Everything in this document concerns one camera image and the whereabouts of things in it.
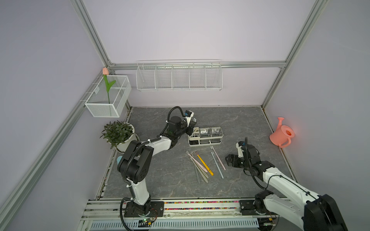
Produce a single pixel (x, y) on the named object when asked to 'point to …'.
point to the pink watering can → (282, 137)
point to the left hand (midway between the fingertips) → (196, 122)
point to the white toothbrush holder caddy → (201, 135)
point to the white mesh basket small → (98, 103)
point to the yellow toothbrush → (203, 161)
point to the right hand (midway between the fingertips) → (231, 157)
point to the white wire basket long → (179, 75)
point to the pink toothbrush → (218, 158)
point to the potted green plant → (119, 135)
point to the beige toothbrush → (198, 163)
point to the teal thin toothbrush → (212, 153)
